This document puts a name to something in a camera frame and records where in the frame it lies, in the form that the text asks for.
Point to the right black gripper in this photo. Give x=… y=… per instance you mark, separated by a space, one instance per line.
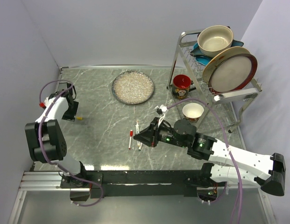
x=150 y=135

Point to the large beige bowl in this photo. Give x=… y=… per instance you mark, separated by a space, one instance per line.
x=215 y=39

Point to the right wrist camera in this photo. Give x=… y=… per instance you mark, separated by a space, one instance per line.
x=161 y=110

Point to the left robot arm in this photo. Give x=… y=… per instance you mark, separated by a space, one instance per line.
x=46 y=142

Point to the black base beam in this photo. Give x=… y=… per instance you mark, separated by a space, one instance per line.
x=143 y=182

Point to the white pen yellow tip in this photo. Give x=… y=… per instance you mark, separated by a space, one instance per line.
x=137 y=132

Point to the metal dish rack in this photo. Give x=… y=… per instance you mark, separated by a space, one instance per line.
x=231 y=104

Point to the beige dinner plate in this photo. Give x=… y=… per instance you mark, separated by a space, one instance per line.
x=219 y=58

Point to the blue dish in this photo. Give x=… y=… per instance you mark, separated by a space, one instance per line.
x=203 y=59

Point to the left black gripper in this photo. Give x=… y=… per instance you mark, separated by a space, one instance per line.
x=70 y=116

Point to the red skull mug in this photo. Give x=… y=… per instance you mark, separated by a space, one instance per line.
x=182 y=86

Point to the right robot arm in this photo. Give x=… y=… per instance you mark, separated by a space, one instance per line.
x=224 y=163

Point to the red rimmed plate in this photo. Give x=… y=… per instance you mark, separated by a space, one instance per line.
x=233 y=73

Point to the white pen red tip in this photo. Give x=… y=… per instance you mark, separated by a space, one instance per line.
x=130 y=142

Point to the speckled round plate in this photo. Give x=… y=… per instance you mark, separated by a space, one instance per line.
x=133 y=87

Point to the small white cup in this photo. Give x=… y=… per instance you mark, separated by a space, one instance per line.
x=192 y=111

